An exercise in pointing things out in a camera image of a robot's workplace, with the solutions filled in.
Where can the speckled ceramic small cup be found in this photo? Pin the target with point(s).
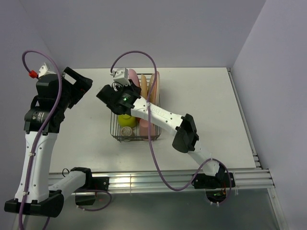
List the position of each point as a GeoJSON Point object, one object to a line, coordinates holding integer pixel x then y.
{"type": "Point", "coordinates": [126, 133]}

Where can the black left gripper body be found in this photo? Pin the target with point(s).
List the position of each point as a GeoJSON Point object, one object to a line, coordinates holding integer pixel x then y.
{"type": "Point", "coordinates": [72, 93]}

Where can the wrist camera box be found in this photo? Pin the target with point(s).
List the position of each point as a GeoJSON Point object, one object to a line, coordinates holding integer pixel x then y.
{"type": "Point", "coordinates": [121, 76]}
{"type": "Point", "coordinates": [43, 70]}

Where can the pink cream plate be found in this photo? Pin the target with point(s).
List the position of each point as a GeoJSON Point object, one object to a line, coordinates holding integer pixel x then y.
{"type": "Point", "coordinates": [157, 91]}
{"type": "Point", "coordinates": [152, 89]}

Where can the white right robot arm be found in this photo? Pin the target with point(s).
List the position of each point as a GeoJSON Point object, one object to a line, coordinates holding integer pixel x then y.
{"type": "Point", "coordinates": [183, 128]}

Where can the aluminium frame rail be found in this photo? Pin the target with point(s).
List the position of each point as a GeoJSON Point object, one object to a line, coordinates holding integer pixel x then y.
{"type": "Point", "coordinates": [150, 182]}

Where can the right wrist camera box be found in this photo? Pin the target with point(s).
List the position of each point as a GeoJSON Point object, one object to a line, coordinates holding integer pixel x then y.
{"type": "Point", "coordinates": [121, 76]}

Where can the lime green bowl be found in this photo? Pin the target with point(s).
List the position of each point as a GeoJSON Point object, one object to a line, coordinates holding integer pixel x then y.
{"type": "Point", "coordinates": [127, 121]}

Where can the pink plastic plate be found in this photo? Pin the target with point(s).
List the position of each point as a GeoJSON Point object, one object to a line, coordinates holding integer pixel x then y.
{"type": "Point", "coordinates": [134, 77]}

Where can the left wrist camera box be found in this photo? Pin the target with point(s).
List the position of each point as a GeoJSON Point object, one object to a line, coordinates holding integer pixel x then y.
{"type": "Point", "coordinates": [43, 70]}

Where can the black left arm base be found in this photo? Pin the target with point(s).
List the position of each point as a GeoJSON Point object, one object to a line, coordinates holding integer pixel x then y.
{"type": "Point", "coordinates": [97, 183]}

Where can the black wire dish rack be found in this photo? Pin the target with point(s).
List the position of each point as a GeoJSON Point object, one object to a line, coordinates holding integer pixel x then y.
{"type": "Point", "coordinates": [115, 128]}

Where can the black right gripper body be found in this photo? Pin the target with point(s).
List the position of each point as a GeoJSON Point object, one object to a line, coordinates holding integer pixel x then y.
{"type": "Point", "coordinates": [121, 89]}

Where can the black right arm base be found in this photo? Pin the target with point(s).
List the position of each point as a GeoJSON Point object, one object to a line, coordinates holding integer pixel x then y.
{"type": "Point", "coordinates": [203, 181]}

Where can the salmon pink cup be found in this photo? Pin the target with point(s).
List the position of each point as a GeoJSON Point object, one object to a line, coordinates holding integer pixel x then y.
{"type": "Point", "coordinates": [144, 127]}

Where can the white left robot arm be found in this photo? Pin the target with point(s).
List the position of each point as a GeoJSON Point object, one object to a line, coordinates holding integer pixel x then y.
{"type": "Point", "coordinates": [42, 123]}

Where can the orange plastic plate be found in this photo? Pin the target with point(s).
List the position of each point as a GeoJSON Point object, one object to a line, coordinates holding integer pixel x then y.
{"type": "Point", "coordinates": [144, 87]}

